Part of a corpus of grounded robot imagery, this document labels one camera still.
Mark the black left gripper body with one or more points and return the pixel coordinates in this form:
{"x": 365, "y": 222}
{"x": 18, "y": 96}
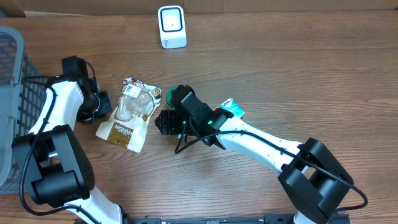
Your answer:
{"x": 102, "y": 106}

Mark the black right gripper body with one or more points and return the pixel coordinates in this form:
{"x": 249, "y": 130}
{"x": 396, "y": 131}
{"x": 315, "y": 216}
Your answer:
{"x": 189, "y": 124}

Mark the green lid white jar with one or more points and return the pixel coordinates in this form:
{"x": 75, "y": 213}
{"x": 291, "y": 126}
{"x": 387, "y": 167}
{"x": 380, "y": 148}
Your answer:
{"x": 174, "y": 96}

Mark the clear beige snack bag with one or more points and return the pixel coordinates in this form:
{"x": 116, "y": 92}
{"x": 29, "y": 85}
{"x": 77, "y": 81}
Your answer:
{"x": 127, "y": 126}

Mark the teal tissue pack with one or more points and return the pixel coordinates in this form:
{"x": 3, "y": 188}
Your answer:
{"x": 231, "y": 105}

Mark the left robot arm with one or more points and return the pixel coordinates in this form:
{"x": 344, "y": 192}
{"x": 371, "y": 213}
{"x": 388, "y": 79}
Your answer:
{"x": 56, "y": 173}

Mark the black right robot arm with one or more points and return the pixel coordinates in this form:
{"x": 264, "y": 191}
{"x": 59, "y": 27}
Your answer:
{"x": 313, "y": 179}

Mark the grey plastic mesh basket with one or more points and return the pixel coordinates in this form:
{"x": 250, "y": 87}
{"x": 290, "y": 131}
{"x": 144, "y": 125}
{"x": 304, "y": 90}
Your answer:
{"x": 21, "y": 103}

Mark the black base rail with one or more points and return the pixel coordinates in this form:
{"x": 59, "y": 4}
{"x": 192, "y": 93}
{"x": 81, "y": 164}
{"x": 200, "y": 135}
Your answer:
{"x": 266, "y": 219}

